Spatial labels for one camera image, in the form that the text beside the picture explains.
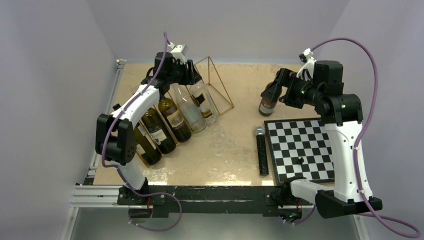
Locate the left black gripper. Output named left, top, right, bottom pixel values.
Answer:
left=166, top=59, right=201, bottom=86

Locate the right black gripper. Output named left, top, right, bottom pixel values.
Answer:
left=261, top=67, right=323, bottom=109

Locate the dark wine bottle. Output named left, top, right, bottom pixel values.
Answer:
left=141, top=107, right=176, bottom=154
left=134, top=120, right=162, bottom=167
left=258, top=97, right=278, bottom=117

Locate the clear glass bottle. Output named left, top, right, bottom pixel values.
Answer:
left=172, top=84, right=207, bottom=133

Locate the clear whisky bottle black cap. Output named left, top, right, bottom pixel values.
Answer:
left=190, top=80, right=218, bottom=125

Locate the green wine bottle silver neck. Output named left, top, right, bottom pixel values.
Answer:
left=158, top=95, right=192, bottom=143

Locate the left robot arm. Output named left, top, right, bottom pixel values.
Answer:
left=95, top=51, right=201, bottom=205

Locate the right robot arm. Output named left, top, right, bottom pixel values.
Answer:
left=262, top=60, right=383, bottom=219

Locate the black microphone silver head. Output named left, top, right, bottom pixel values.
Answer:
left=254, top=126, right=269, bottom=176

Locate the black white chessboard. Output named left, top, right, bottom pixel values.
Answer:
left=264, top=118, right=335, bottom=186

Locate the black chess piece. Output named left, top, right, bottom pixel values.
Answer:
left=297, top=157, right=305, bottom=165

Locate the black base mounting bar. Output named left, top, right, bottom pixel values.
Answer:
left=117, top=185, right=304, bottom=218

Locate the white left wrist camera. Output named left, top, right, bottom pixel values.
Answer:
left=168, top=42, right=189, bottom=64

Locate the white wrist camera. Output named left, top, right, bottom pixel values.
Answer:
left=168, top=42, right=189, bottom=64
left=296, top=48, right=317, bottom=81

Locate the gold wire wine rack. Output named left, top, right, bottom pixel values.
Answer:
left=116, top=56, right=234, bottom=168

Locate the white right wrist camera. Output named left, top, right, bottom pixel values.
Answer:
left=296, top=48, right=317, bottom=81

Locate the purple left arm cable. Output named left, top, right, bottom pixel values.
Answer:
left=100, top=31, right=173, bottom=200

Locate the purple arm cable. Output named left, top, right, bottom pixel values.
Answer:
left=100, top=31, right=173, bottom=200
left=311, top=37, right=422, bottom=239

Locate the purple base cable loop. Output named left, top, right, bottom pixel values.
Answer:
left=127, top=192, right=183, bottom=233

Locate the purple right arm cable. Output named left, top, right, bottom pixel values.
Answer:
left=311, top=37, right=422, bottom=239

